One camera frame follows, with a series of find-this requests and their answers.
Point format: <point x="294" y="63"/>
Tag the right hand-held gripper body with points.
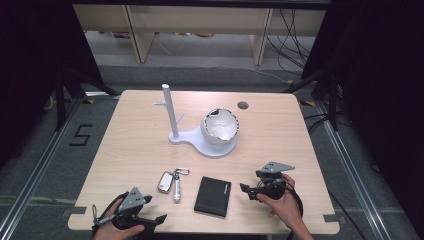
<point x="274" y="186"/>

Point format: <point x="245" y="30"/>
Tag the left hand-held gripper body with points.
<point x="132" y="200"/>

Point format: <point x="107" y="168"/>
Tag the silver key bunch with fob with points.
<point x="165" y="182"/>

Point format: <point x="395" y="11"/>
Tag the black wallet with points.
<point x="213" y="196"/>

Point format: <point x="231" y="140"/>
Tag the person's right hand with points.
<point x="287" y="208"/>

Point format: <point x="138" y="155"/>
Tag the person's left hand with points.
<point x="107" y="230"/>

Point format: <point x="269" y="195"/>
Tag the cracked white ball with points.
<point x="220" y="128"/>

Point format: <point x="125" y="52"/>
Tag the round grey table grommet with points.
<point x="243" y="105"/>

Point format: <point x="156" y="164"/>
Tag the black metal stand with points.
<point x="66" y="93"/>
<point x="328" y="96"/>

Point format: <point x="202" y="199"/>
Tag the black curtain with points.
<point x="383" y="83"/>
<point x="36" y="66"/>

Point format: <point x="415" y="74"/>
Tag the white key stand with post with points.
<point x="213" y="150"/>

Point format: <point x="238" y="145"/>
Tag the aluminium floor rail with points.
<point x="353" y="173"/>
<point x="31" y="180"/>

